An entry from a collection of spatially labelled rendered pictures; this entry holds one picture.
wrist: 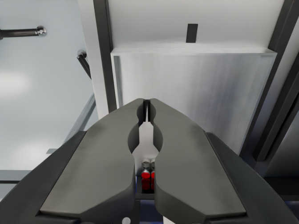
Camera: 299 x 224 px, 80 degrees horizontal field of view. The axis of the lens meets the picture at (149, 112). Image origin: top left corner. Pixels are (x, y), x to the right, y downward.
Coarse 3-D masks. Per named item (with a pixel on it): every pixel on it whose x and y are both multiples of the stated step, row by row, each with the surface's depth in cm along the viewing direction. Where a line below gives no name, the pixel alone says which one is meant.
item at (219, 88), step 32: (128, 64) 32; (160, 64) 32; (192, 64) 32; (224, 64) 32; (256, 64) 32; (128, 96) 36; (160, 96) 36; (192, 96) 36; (224, 96) 36; (256, 96) 33; (224, 128) 40
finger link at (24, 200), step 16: (64, 144) 8; (48, 160) 7; (64, 160) 7; (32, 176) 6; (48, 176) 6; (16, 192) 6; (32, 192) 6; (48, 192) 6; (0, 208) 5; (16, 208) 5; (32, 208) 5
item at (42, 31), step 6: (0, 30) 100; (6, 30) 100; (12, 30) 101; (18, 30) 102; (24, 30) 103; (30, 30) 104; (36, 30) 105; (42, 30) 110; (0, 36) 101; (6, 36) 101; (12, 36) 102; (18, 36) 103; (24, 36) 105
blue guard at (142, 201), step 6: (144, 204) 34; (150, 204) 34; (288, 204) 35; (294, 204) 35; (144, 210) 34; (150, 210) 34; (156, 210) 34; (294, 210) 34; (144, 216) 33; (150, 216) 33; (156, 216) 33; (162, 216) 33; (144, 222) 32; (150, 222) 32; (156, 222) 32; (162, 222) 32
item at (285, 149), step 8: (296, 96) 34; (296, 104) 34; (288, 112) 36; (296, 112) 34; (288, 120) 36; (296, 120) 39; (280, 128) 38; (288, 128) 36; (296, 128) 40; (280, 136) 38; (288, 136) 41; (296, 136) 41; (272, 144) 41; (280, 144) 38; (288, 144) 43; (296, 144) 43; (272, 152) 41; (280, 152) 44; (288, 152) 44; (296, 152) 44; (264, 160) 43; (272, 160) 41; (280, 160) 46; (288, 160) 46; (296, 160) 46; (256, 168) 47; (264, 168) 43; (272, 168) 47; (280, 168) 47; (288, 168) 47; (296, 168) 47; (264, 176) 49; (272, 176) 49; (280, 176) 49; (288, 176) 49; (296, 176) 49
